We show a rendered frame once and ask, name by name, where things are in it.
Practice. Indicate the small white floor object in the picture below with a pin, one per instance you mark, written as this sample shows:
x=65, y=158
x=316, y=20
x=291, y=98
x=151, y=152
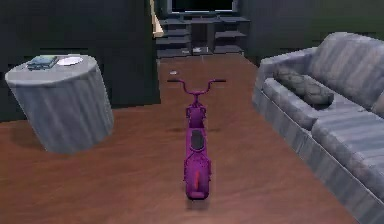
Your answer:
x=173, y=72

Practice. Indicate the purple toy scooter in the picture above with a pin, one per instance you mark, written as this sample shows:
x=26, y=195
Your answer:
x=196, y=156

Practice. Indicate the small white object on shelf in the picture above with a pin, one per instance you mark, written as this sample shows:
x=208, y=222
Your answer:
x=197, y=50

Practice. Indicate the dark television stand shelf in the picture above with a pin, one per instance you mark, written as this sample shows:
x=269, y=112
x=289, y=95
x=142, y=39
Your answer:
x=203, y=36

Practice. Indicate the black television set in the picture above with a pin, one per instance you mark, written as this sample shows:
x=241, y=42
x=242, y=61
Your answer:
x=202, y=6

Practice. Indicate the grey sofa cushion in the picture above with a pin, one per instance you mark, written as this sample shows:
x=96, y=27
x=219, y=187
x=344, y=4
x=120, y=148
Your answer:
x=305, y=86

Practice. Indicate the grey round side table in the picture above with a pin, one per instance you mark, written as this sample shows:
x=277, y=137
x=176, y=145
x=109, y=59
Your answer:
x=63, y=103

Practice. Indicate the white plate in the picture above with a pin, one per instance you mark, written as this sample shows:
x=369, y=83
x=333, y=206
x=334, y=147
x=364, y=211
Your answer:
x=69, y=61

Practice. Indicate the grey sofa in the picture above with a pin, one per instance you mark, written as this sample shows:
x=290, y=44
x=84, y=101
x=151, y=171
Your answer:
x=340, y=110

